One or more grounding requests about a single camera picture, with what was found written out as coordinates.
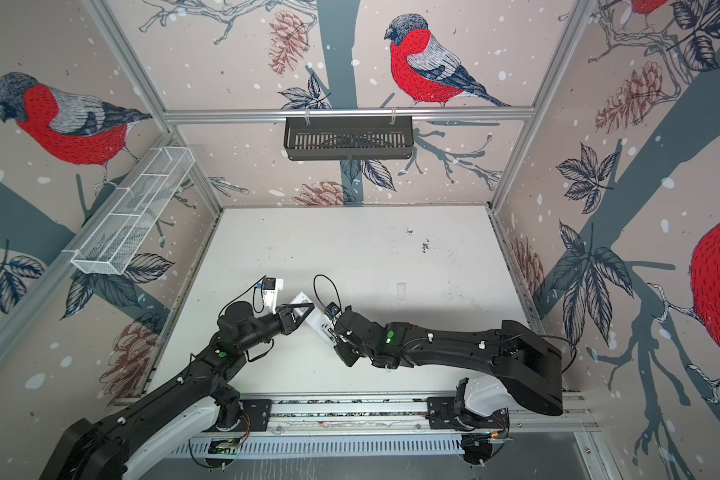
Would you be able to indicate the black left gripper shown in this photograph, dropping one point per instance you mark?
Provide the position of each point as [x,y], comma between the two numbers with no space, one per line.
[286,320]

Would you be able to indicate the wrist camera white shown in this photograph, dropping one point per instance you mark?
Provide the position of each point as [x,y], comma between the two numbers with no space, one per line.
[270,289]
[332,312]

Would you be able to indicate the horizontal aluminium frame bar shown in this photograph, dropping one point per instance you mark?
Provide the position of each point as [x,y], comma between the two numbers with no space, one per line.
[230,116]

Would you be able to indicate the white mesh wire tray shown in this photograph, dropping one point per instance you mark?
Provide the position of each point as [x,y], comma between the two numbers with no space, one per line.
[118,236]

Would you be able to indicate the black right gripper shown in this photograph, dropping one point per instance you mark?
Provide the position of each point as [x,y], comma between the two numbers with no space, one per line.
[347,353]

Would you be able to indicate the aluminium mounting rail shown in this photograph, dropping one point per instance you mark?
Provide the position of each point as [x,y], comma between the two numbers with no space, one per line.
[370,414]

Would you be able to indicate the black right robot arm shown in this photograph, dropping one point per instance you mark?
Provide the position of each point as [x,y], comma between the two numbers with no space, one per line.
[527,365]

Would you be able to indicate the white remote control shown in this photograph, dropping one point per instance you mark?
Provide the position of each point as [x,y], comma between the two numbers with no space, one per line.
[317,321]

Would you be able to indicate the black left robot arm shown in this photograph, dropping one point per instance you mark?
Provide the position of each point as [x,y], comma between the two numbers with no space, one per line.
[127,444]

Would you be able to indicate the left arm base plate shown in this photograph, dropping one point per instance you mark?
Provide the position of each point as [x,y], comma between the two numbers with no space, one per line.
[246,415]

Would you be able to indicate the black hanging wire basket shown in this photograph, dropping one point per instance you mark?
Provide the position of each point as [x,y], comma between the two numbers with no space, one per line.
[349,138]

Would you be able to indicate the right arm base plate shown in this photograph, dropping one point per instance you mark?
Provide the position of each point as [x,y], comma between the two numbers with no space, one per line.
[446,413]

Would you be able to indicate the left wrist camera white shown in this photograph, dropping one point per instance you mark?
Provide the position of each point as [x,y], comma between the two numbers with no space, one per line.
[270,289]

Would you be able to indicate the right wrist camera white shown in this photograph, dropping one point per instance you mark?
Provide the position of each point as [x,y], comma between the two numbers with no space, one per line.
[332,312]

